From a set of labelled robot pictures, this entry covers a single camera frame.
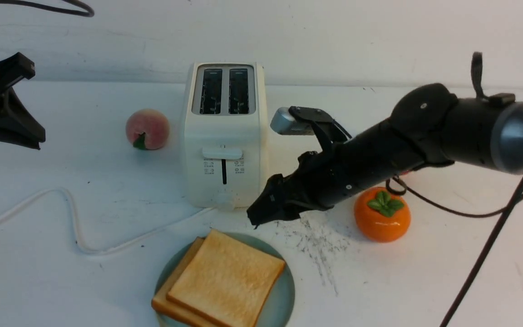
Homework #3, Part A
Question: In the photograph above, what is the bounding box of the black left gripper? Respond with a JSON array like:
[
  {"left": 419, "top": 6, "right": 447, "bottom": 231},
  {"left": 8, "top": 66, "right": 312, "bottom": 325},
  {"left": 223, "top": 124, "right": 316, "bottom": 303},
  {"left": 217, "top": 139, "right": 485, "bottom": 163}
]
[{"left": 0, "top": 53, "right": 46, "bottom": 150}]

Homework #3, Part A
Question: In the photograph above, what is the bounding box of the white two-slot toaster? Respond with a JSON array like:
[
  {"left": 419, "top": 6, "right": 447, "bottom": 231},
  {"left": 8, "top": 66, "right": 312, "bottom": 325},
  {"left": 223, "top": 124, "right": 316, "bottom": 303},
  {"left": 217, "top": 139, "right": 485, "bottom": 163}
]
[{"left": 180, "top": 63, "right": 269, "bottom": 211}]

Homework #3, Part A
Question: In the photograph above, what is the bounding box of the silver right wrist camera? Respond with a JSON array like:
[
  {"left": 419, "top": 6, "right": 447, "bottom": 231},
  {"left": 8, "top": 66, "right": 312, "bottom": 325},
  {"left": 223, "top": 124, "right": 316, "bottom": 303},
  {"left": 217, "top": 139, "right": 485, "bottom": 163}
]
[{"left": 270, "top": 106, "right": 352, "bottom": 153}]

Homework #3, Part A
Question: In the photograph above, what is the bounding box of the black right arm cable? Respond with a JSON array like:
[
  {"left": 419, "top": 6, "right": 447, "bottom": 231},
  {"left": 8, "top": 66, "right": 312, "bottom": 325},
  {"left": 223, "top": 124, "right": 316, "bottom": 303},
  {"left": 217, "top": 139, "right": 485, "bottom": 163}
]
[{"left": 385, "top": 0, "right": 523, "bottom": 327}]

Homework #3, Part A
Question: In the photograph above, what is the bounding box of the pink peach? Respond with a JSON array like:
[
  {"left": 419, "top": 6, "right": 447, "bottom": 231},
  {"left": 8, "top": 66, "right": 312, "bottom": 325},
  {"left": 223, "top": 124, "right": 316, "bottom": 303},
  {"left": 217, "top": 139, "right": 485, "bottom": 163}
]
[{"left": 125, "top": 108, "right": 170, "bottom": 150}]

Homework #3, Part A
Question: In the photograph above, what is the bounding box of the toast slice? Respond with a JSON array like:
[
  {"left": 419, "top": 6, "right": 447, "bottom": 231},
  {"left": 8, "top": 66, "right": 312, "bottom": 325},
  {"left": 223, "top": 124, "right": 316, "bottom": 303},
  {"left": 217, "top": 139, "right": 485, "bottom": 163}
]
[
  {"left": 167, "top": 229, "right": 285, "bottom": 327},
  {"left": 151, "top": 237, "right": 216, "bottom": 327}
]

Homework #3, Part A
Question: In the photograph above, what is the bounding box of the orange persimmon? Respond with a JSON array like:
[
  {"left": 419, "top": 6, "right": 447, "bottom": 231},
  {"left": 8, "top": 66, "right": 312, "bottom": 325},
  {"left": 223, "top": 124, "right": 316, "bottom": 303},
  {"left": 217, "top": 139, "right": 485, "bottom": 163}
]
[{"left": 353, "top": 188, "right": 412, "bottom": 243}]

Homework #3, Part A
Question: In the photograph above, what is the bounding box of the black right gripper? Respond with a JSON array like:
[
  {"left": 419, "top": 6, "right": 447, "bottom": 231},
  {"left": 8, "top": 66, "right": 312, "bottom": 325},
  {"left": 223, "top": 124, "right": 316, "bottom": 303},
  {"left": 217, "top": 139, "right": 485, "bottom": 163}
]
[{"left": 247, "top": 83, "right": 458, "bottom": 226}]

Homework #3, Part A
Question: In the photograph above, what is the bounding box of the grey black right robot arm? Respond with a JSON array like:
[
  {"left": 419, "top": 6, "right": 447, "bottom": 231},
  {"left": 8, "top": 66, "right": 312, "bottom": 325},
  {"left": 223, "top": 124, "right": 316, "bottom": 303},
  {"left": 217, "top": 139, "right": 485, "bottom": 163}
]
[{"left": 247, "top": 83, "right": 523, "bottom": 226}]

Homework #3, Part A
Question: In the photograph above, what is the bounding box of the light green round plate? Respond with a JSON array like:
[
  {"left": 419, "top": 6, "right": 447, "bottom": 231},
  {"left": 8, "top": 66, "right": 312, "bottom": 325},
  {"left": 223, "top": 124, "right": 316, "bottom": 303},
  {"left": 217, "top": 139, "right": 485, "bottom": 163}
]
[{"left": 153, "top": 232, "right": 296, "bottom": 327}]

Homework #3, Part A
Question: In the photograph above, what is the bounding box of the white toaster power cable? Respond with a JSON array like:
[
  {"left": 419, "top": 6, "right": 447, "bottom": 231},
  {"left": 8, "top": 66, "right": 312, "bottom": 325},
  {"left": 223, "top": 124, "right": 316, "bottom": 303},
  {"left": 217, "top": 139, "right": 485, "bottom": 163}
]
[{"left": 0, "top": 187, "right": 214, "bottom": 255}]

